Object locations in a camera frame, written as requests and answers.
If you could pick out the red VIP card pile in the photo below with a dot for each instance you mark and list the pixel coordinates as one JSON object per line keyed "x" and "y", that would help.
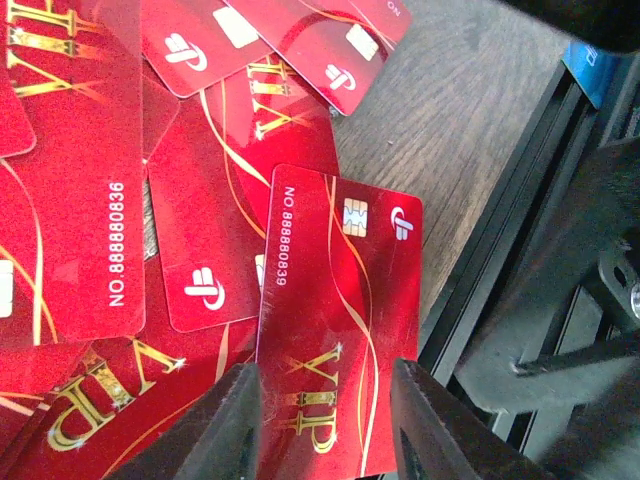
{"x": 138, "y": 145}

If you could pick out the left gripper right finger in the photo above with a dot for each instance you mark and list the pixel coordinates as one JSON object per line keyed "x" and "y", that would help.
{"x": 437, "y": 437}

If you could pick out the blue VIP card pile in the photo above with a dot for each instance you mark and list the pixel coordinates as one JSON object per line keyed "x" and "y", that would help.
{"x": 592, "y": 69}

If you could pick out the black aluminium frame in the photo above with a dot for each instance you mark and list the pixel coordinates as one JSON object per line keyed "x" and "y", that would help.
{"x": 540, "y": 339}

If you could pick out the red VIP card 839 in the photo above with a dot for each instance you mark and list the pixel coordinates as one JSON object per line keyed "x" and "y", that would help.
{"x": 340, "y": 303}

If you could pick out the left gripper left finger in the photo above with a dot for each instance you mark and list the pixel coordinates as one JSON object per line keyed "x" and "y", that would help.
{"x": 218, "y": 438}

